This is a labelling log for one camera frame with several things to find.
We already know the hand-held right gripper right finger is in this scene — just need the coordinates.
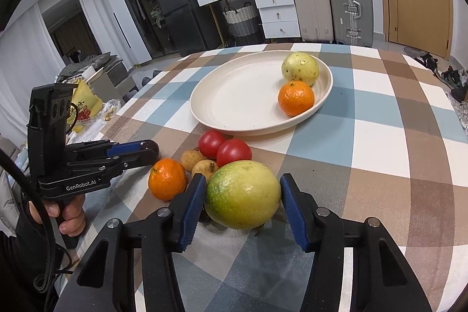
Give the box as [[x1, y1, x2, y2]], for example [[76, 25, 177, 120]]
[[280, 173, 434, 312]]

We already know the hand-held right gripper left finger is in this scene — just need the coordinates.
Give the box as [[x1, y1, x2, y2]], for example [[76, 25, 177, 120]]
[[55, 173, 208, 312]]

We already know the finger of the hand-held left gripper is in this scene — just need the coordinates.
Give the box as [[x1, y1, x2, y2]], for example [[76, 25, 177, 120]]
[[121, 150, 159, 171], [106, 139, 160, 156]]

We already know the orange mandarin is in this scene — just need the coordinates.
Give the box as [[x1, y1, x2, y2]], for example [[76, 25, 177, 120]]
[[148, 158, 188, 202], [278, 80, 316, 117]]

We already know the brown longan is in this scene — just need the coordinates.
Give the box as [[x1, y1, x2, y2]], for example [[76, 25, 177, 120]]
[[180, 149, 206, 173], [191, 159, 220, 184]]

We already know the yellow-green guava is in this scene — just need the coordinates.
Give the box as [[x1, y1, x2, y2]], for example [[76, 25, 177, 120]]
[[281, 52, 320, 86], [205, 160, 282, 230]]

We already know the red tomato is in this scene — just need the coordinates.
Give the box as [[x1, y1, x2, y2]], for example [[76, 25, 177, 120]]
[[198, 130, 227, 159], [216, 139, 253, 166]]

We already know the cream round plate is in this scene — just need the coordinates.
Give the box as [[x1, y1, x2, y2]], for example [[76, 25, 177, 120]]
[[189, 50, 333, 136]]

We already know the person's left hand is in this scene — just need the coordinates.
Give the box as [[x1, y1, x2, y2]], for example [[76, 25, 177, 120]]
[[29, 193, 87, 238]]

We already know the clear snack packet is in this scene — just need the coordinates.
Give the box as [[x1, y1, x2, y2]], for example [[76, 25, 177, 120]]
[[101, 99, 122, 123]]

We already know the yellow plastic bag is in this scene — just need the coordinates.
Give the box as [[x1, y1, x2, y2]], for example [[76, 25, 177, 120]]
[[69, 77, 104, 133]]

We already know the pair of grey slippers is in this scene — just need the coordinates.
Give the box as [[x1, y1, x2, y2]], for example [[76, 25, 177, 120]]
[[140, 70, 162, 87]]

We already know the grey storage box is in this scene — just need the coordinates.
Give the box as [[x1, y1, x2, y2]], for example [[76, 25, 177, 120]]
[[58, 52, 139, 101]]

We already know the checked tablecloth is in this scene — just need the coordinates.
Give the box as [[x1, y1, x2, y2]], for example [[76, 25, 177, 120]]
[[64, 42, 468, 312]]

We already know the dark grey fridge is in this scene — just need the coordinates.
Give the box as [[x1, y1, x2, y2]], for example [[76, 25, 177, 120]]
[[144, 0, 222, 56]]

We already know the woven laundry basket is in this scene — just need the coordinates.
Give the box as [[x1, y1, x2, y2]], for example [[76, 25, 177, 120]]
[[222, 4, 261, 37]]

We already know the white desk with drawers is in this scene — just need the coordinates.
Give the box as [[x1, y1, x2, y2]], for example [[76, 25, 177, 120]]
[[195, 0, 301, 39]]

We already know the pile of shoes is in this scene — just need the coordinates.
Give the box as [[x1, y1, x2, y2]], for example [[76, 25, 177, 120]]
[[403, 46, 468, 144]]

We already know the beige suitcase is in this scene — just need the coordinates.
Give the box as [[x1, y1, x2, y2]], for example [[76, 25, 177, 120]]
[[287, 0, 334, 43]]

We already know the silver suitcase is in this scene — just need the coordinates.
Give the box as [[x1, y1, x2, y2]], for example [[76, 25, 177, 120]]
[[326, 0, 374, 47]]

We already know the black cable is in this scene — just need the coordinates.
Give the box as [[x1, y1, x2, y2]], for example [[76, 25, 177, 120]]
[[0, 147, 74, 292]]

